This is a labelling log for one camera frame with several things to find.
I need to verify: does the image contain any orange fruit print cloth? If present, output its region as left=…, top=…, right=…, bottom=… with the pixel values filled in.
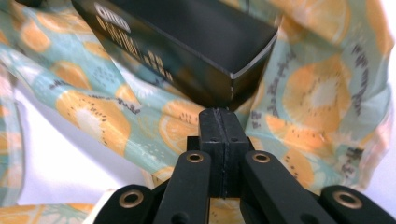
left=0, top=0, right=396, bottom=224

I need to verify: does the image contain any black rectangular box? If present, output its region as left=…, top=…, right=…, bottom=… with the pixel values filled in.
left=70, top=0, right=279, bottom=112

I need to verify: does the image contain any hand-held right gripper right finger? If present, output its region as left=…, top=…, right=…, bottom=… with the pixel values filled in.
left=224, top=108, right=255, bottom=199

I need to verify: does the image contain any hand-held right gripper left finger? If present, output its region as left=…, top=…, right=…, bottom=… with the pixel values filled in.
left=186, top=107, right=226, bottom=199

